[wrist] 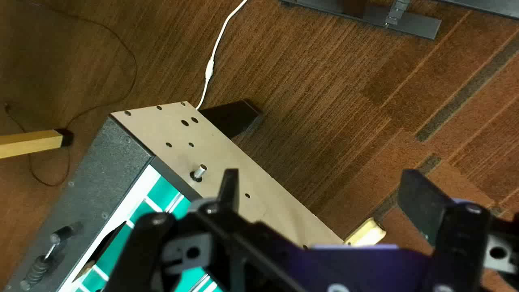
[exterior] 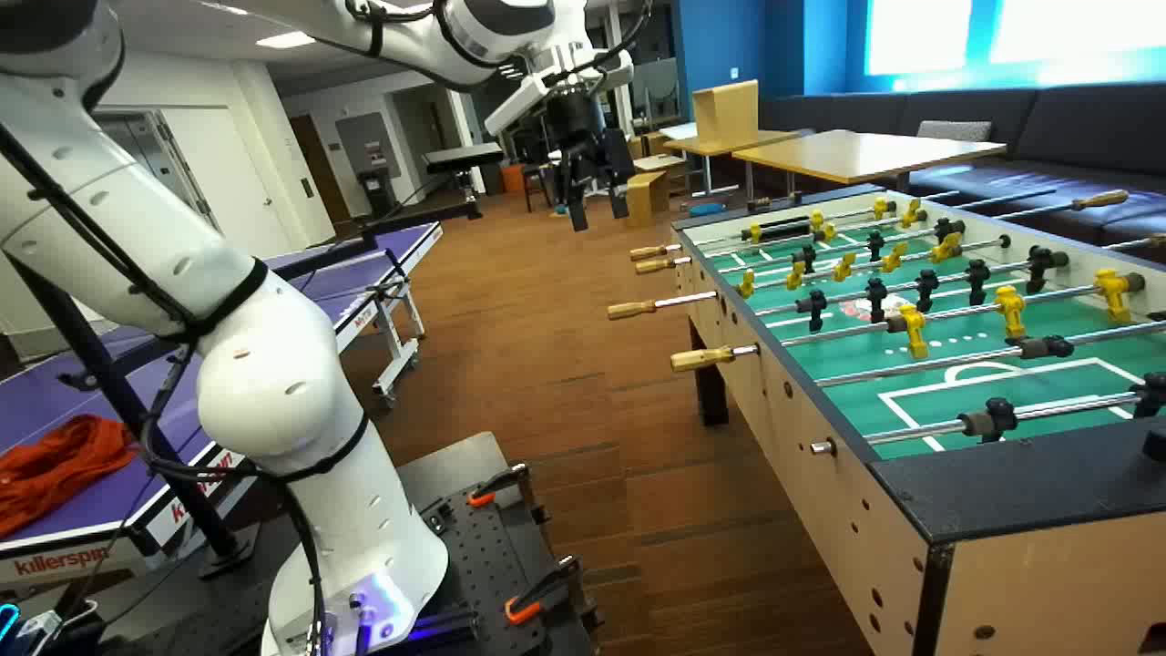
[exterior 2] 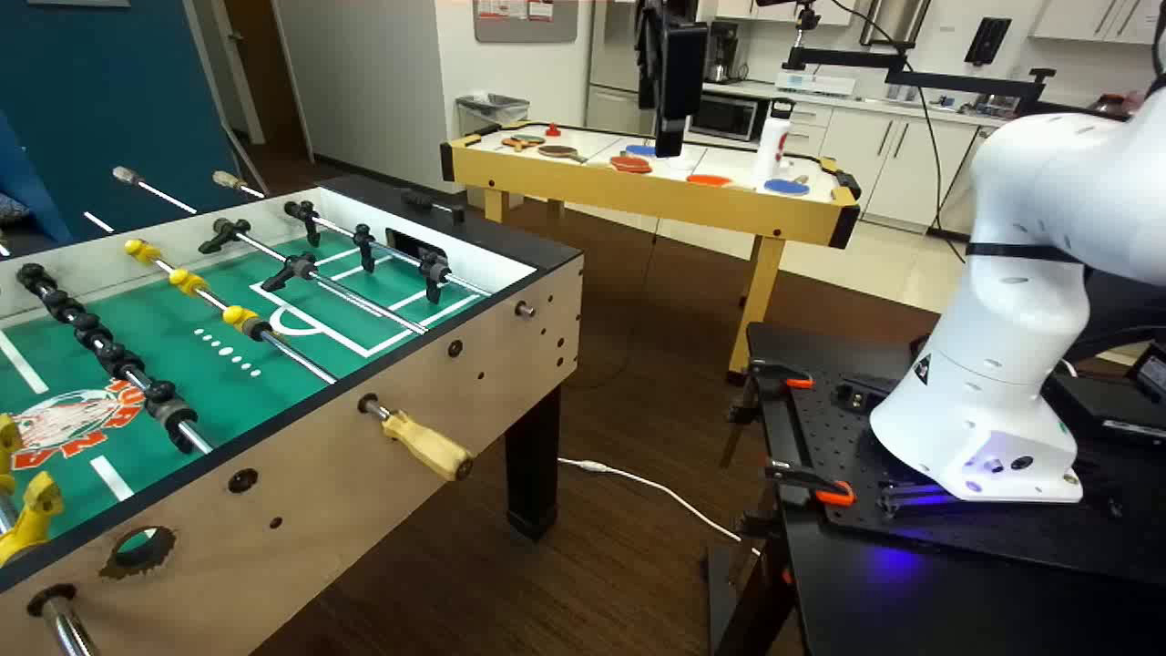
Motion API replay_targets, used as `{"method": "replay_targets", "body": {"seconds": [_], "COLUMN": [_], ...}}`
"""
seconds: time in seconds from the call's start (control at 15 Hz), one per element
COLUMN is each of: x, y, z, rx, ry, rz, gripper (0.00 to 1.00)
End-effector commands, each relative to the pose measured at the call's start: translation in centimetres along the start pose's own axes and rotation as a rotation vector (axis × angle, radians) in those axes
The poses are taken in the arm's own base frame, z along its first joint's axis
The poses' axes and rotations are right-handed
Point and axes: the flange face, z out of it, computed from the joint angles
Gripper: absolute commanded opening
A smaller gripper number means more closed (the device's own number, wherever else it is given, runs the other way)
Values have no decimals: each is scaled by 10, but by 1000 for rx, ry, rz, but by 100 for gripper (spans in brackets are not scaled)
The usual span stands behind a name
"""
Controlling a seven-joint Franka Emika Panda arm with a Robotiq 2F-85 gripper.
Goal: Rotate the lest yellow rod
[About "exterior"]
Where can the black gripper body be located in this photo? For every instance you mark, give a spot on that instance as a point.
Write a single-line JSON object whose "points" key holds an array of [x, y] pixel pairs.
{"points": [[587, 138]]}

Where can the yellow three-player foosball rod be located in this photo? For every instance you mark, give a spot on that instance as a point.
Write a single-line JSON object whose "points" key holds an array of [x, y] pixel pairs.
{"points": [[706, 359]]}

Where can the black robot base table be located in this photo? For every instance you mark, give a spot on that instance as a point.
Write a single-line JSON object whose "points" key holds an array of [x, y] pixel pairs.
{"points": [[486, 568]]}

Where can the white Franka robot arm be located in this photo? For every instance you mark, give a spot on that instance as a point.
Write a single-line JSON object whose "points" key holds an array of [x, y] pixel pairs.
{"points": [[279, 377]]}

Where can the yellow goalie foosball rod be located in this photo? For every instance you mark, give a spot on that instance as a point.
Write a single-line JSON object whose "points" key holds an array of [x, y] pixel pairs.
{"points": [[652, 252]]}

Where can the yellow two-player foosball rod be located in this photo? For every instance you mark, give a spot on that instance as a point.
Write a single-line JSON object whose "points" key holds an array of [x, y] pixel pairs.
{"points": [[658, 264]]}

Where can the black three-player foosball rod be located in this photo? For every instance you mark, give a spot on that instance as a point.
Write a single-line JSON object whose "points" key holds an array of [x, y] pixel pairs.
{"points": [[877, 246]]}

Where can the black five-player foosball rod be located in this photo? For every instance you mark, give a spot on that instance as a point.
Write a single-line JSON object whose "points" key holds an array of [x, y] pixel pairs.
{"points": [[928, 290]]}

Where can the black goalie foosball rod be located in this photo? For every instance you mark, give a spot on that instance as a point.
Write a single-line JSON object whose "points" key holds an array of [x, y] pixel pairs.
{"points": [[990, 420]]}

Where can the black two-player foosball rod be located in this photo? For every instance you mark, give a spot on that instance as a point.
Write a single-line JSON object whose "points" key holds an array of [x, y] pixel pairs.
{"points": [[1044, 346]]}

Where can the small cardboard box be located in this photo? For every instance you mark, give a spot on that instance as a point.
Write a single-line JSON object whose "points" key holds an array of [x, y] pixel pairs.
{"points": [[644, 193]]}

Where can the orange bin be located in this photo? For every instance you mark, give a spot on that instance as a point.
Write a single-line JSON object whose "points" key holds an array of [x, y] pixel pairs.
{"points": [[514, 183]]}

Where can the light wooden table with box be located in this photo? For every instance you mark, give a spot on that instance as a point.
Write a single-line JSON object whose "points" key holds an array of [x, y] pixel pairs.
{"points": [[680, 143]]}

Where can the dark table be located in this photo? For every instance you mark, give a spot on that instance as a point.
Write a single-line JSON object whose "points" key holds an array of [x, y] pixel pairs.
{"points": [[459, 153]]}

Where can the tall cardboard box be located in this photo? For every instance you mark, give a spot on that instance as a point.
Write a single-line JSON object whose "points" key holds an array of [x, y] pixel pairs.
{"points": [[727, 109]]}

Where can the blue ping pong table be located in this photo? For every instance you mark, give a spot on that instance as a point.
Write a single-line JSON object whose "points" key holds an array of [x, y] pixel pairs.
{"points": [[351, 273]]}

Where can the large light wooden table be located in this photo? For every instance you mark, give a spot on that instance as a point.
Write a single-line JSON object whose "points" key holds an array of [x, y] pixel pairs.
{"points": [[849, 153]]}

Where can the brown wooden door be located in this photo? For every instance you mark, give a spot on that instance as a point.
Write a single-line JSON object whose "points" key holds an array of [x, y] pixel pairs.
{"points": [[318, 170]]}

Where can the small orange black clamp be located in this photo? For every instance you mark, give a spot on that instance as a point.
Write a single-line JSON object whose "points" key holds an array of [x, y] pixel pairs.
{"points": [[486, 498]]}

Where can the rectangular ceiling light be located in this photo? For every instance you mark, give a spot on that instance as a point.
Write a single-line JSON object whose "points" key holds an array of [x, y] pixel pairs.
{"points": [[225, 4], [287, 42]]}

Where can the narrow bright window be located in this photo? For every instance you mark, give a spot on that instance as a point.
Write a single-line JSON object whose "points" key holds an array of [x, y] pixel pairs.
{"points": [[916, 38]]}

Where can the grey chair back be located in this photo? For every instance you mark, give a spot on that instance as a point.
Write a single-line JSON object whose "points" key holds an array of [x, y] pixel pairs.
{"points": [[953, 128]]}

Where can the grey elevator door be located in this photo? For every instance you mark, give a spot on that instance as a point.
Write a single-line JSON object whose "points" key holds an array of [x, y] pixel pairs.
{"points": [[176, 159]]}

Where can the large orange black clamp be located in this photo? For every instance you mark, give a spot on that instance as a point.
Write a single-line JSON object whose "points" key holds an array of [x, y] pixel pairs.
{"points": [[526, 605]]}

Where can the wooden foosball table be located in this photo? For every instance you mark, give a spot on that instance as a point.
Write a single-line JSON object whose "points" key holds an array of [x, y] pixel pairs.
{"points": [[849, 534]]}

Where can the dark blue sofa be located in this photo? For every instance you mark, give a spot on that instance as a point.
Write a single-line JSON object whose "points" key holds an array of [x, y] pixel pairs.
{"points": [[1078, 128]]}

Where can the wide bright window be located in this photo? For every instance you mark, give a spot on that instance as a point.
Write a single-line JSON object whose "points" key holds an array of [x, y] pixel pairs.
{"points": [[1078, 31]]}

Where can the orange cloth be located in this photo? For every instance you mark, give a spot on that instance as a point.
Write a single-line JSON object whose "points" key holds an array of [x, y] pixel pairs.
{"points": [[59, 467]]}

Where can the black camera stand pole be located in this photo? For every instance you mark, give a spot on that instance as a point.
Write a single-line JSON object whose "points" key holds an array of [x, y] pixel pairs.
{"points": [[185, 475]]}

